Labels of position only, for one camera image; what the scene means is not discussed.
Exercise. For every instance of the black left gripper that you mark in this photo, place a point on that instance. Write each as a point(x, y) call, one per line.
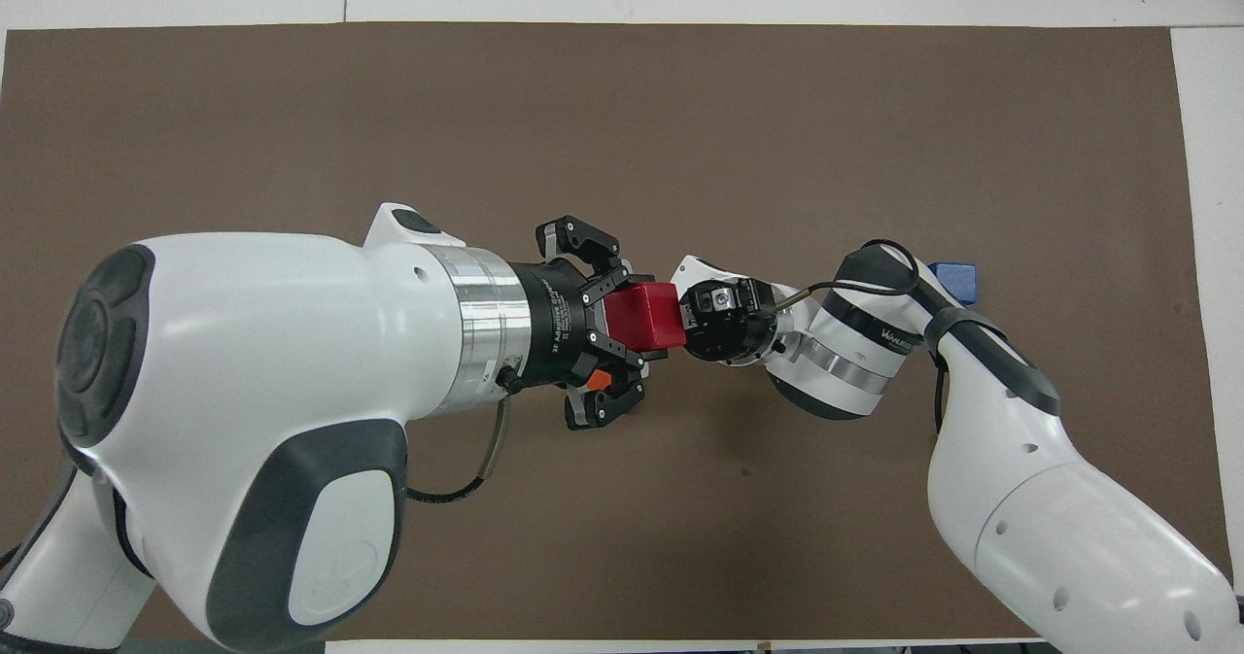
point(549, 324)

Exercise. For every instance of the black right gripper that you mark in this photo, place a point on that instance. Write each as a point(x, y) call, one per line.
point(761, 328)

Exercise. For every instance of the red block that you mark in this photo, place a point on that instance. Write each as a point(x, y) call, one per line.
point(646, 322)

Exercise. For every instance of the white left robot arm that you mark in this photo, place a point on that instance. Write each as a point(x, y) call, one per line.
point(272, 343)

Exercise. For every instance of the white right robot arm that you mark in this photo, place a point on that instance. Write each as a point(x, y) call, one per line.
point(1050, 537)

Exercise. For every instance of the orange block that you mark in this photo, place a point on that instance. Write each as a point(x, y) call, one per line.
point(600, 380)

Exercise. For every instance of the blue block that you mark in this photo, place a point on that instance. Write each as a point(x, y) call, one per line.
point(960, 280)

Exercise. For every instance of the brown table mat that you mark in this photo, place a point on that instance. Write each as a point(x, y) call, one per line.
point(292, 100)

